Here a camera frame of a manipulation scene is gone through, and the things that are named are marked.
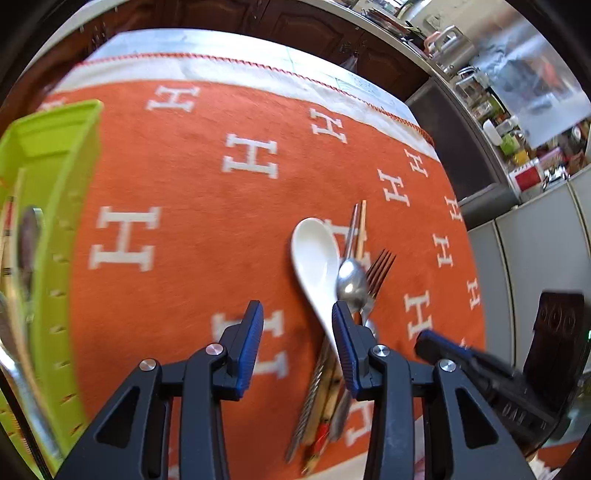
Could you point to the black kitchen appliance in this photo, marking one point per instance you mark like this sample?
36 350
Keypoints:
452 138

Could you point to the white ceramic spoon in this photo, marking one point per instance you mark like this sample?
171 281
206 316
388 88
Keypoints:
314 258

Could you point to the green plastic tray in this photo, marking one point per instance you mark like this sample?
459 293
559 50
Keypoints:
60 184

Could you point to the green cup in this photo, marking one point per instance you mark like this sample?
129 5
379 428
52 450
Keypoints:
509 144

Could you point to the small metal spoon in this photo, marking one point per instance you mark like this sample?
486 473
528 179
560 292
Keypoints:
352 286

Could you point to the grey cabinet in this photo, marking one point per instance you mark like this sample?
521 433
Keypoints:
508 277

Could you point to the orange printed blanket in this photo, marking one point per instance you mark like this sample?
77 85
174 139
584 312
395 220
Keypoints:
184 184

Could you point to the red box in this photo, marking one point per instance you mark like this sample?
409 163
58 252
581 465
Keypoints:
526 179

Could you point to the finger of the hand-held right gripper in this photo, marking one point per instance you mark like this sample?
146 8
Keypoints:
443 346

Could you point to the long metal spoon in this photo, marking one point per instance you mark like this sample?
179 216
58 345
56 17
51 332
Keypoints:
23 378

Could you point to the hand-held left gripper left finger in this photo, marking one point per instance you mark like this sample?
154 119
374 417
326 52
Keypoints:
251 341

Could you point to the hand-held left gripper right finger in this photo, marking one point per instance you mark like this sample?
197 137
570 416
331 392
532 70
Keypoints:
344 350

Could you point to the wall poster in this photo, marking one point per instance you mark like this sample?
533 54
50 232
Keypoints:
540 78

